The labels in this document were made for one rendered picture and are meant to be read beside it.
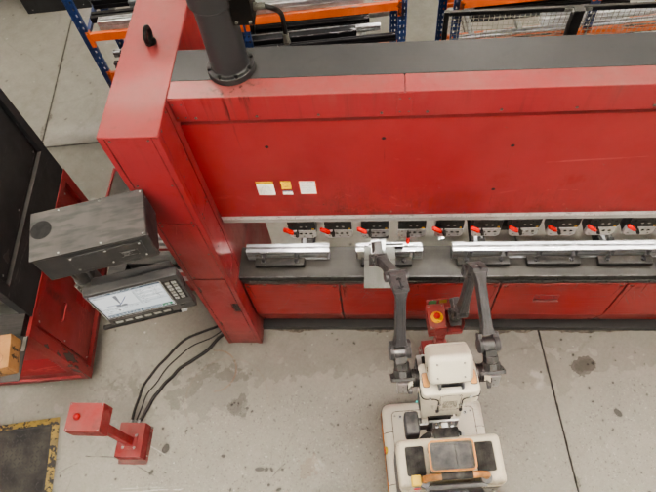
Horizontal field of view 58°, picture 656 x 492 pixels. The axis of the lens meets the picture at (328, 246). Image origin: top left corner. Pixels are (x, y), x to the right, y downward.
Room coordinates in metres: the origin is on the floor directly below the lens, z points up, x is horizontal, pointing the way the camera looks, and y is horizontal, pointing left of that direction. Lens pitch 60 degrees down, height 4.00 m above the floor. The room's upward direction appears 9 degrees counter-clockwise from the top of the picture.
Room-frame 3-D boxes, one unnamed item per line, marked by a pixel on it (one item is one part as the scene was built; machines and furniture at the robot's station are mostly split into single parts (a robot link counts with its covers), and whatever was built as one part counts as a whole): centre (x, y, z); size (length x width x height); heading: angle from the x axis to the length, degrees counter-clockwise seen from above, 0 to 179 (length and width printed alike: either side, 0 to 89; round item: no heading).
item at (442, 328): (1.26, -0.61, 0.75); 0.20 x 0.16 x 0.18; 86
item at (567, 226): (1.50, -1.26, 1.24); 0.15 x 0.09 x 0.17; 80
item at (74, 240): (1.47, 1.01, 1.53); 0.51 x 0.25 x 0.85; 95
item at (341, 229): (1.71, -0.08, 1.24); 0.15 x 0.09 x 0.17; 80
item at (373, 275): (1.53, -0.27, 1.00); 0.26 x 0.18 x 0.01; 170
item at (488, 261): (1.51, -0.89, 0.89); 0.30 x 0.05 x 0.03; 80
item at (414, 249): (1.66, -0.35, 0.92); 0.39 x 0.06 x 0.10; 80
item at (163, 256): (1.63, 1.03, 1.18); 0.40 x 0.24 x 0.07; 80
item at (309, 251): (1.77, 0.24, 0.92); 0.50 x 0.06 x 0.10; 80
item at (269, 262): (1.72, 0.30, 0.89); 0.30 x 0.05 x 0.03; 80
